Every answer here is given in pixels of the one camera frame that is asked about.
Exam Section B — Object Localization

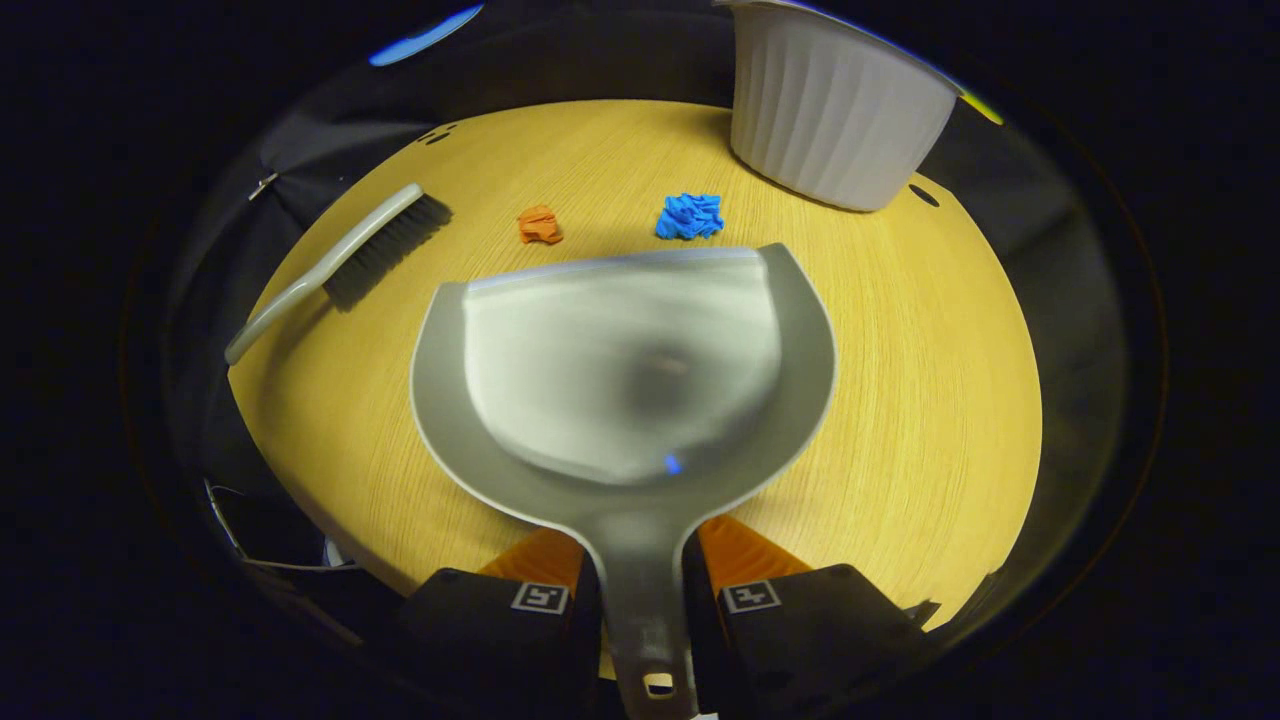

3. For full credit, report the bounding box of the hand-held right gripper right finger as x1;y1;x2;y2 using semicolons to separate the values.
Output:
683;515;941;720

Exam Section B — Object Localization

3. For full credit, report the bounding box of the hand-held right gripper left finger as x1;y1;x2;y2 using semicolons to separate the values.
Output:
400;527;607;720

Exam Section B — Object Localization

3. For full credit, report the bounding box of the grey plastic dustpan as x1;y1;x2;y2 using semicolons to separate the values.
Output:
410;243;839;720

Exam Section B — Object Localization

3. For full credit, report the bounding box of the orange paper trash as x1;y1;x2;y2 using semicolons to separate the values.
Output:
517;205;564;246

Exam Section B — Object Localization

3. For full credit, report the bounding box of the small grey broom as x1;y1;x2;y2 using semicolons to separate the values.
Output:
224;183;453;366

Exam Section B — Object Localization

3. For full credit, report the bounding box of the blue paper trash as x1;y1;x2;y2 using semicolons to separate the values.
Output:
655;192;725;241

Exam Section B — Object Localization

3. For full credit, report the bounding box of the white ribbed garbage bin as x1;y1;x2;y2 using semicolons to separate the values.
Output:
715;0;966;213

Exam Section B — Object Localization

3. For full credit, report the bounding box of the black backdrop cloth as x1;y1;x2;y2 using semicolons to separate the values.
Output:
165;0;1136;641

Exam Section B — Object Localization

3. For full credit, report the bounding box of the white cable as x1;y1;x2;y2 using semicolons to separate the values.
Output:
203;478;358;574

